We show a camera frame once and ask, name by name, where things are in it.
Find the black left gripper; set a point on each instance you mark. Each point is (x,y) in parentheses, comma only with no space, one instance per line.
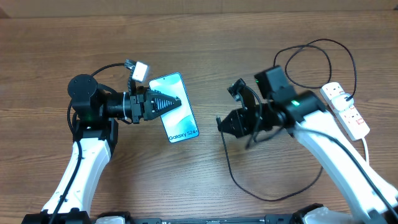
(145,104)

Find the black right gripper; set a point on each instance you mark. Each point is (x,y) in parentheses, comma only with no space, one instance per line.
(237,116)

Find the Samsung Galaxy smartphone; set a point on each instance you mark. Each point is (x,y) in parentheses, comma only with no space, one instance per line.
(179,123)

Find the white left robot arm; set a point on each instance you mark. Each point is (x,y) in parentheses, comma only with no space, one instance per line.
(94,126)

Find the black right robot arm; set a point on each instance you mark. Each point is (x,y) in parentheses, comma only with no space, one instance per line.
(304,116)

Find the white charger plug adapter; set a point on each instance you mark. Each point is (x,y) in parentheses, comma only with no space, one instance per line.
(342,102)

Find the white power strip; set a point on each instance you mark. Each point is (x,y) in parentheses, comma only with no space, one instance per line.
(350,119)

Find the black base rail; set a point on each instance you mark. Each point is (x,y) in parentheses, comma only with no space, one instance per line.
(125,217)

